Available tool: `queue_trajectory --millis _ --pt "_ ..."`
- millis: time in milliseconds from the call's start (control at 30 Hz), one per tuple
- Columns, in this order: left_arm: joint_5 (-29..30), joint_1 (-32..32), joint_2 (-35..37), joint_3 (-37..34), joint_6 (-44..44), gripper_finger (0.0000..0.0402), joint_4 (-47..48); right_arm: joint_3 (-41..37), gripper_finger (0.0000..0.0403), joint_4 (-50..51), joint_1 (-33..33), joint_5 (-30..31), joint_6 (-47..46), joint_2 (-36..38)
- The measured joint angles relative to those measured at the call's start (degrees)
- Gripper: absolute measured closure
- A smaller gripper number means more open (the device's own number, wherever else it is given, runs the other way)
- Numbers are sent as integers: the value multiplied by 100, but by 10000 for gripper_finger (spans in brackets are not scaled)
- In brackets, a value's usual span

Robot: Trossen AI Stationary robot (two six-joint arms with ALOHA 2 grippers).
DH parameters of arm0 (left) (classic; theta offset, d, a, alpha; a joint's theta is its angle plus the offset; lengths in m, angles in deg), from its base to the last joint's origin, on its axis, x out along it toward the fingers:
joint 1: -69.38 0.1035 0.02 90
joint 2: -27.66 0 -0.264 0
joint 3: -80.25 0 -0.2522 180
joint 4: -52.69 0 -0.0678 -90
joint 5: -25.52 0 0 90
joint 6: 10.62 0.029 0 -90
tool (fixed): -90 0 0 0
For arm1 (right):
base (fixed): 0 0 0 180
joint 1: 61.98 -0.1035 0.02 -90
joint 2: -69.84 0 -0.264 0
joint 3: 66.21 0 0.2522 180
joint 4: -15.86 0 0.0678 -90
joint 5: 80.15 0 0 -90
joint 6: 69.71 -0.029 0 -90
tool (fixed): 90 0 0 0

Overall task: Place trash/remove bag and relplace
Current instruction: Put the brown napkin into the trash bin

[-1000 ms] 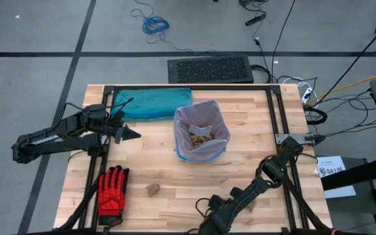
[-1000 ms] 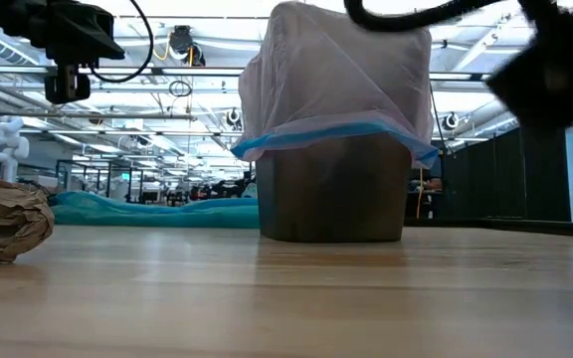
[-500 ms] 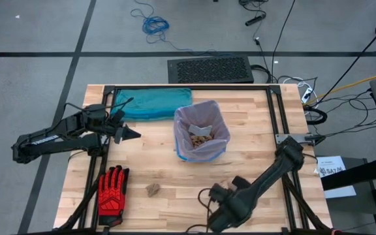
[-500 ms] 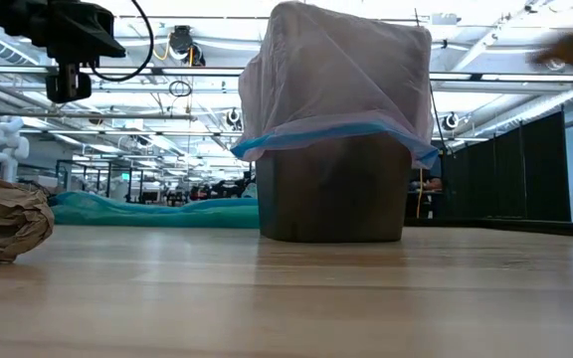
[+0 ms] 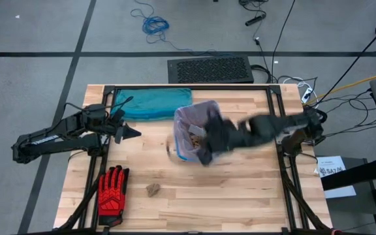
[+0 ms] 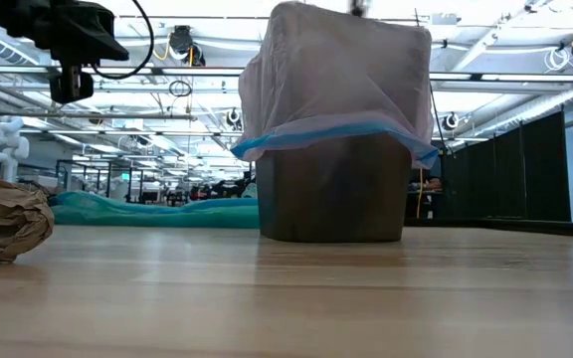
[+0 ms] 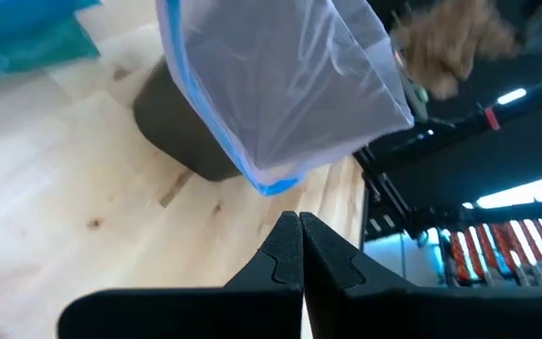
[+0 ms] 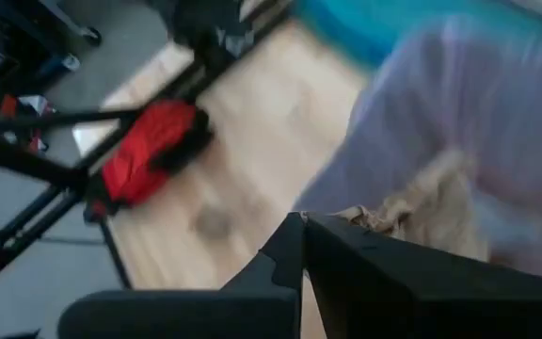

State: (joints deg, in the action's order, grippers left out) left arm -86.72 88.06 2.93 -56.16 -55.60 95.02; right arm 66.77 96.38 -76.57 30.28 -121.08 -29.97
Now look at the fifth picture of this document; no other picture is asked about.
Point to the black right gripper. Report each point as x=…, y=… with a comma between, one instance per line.
x=222, y=134

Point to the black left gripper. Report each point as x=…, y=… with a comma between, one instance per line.
x=98, y=119

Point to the white paper scrap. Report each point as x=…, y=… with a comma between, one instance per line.
x=197, y=130

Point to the pink translucent plastic bag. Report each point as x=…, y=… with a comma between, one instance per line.
x=181, y=124

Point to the teal plastic trash bag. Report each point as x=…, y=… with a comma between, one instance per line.
x=155, y=102

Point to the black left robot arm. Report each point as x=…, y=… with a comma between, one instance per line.
x=44, y=143

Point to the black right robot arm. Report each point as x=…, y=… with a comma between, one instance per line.
x=273, y=127

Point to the black perforated metal panel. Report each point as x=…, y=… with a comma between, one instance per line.
x=207, y=70

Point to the red black work glove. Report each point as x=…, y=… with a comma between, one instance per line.
x=111, y=196

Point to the white power strip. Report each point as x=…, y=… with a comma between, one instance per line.
x=306, y=95

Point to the black power adapter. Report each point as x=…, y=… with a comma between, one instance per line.
x=256, y=20

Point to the white printed paper sheet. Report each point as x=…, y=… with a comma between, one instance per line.
x=338, y=161

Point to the black beam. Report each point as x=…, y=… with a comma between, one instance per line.
x=354, y=176

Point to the grey side table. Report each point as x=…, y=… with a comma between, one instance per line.
x=354, y=212

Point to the black aluminium table frame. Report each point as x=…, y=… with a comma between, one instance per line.
x=274, y=88

